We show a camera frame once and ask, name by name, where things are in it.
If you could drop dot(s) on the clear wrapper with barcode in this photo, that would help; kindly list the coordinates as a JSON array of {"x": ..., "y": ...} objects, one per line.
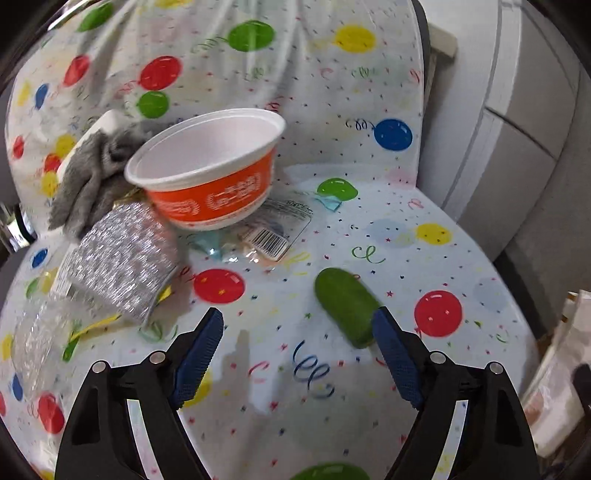
[{"x": 272, "y": 226}]

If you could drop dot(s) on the green cucumber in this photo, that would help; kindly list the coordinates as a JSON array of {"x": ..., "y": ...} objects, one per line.
[{"x": 344, "y": 300}]

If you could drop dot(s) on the orange and white paper bowl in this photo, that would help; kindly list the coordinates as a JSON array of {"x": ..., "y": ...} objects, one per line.
[{"x": 217, "y": 194}]

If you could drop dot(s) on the clear packet with yellow label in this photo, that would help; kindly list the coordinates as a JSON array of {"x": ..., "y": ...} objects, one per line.
[{"x": 37, "y": 337}]

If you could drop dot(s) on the yellow plastic strip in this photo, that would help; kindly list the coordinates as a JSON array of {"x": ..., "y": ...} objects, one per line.
[{"x": 94, "y": 325}]

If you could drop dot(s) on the white paper bag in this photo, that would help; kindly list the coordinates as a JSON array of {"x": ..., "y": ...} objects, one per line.
[{"x": 558, "y": 369}]

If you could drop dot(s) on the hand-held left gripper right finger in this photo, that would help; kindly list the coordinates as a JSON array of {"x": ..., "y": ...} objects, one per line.
[{"x": 397, "y": 360}]

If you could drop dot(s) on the white shelf board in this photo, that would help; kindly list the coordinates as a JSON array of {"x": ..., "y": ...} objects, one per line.
[{"x": 443, "y": 41}]

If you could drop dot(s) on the grey fuzzy cloth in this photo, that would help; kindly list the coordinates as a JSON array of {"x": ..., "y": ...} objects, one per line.
[{"x": 92, "y": 184}]

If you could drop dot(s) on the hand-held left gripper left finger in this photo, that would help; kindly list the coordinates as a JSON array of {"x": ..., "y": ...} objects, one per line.
[{"x": 198, "y": 360}]

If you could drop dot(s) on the balloon printed table cover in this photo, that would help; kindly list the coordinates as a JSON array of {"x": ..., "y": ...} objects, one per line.
[{"x": 295, "y": 92}]

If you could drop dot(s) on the white refrigerator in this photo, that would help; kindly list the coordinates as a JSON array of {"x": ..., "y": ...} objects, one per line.
[{"x": 517, "y": 115}]

